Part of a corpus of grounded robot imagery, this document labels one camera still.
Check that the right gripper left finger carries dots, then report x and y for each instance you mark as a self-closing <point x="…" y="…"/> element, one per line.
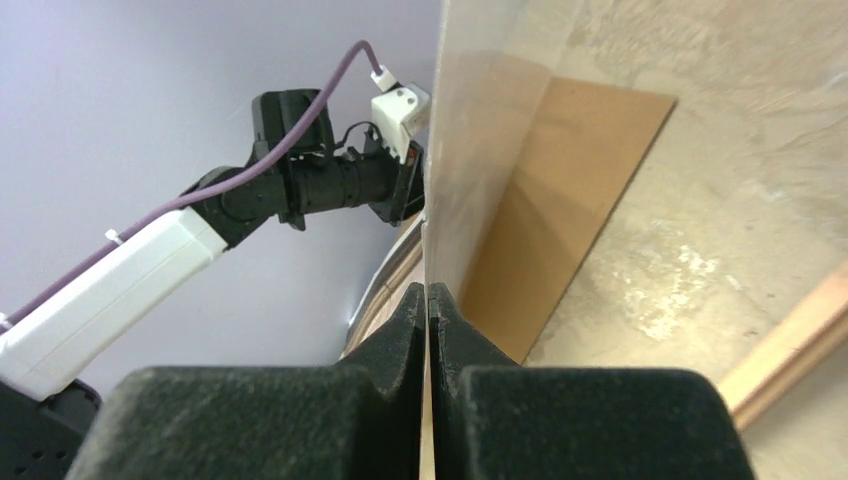
<point x="359" y="418"/>

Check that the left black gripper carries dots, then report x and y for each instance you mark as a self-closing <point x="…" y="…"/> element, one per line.
<point x="403" y="183"/>

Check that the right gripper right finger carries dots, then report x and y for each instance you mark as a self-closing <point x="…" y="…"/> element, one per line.
<point x="495" y="419"/>

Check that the clear acrylic sheet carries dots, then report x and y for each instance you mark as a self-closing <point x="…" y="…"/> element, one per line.
<point x="495" y="62"/>

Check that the brown cardboard backing board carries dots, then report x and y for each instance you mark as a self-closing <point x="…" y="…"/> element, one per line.
<point x="584" y="145"/>

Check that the wooden picture frame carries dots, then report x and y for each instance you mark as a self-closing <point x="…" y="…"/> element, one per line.
<point x="811" y="332"/>

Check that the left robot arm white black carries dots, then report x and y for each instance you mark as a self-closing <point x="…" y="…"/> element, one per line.
<point x="46" y="410"/>

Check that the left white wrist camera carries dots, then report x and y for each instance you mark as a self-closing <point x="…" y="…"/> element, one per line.
<point x="399" y="115"/>

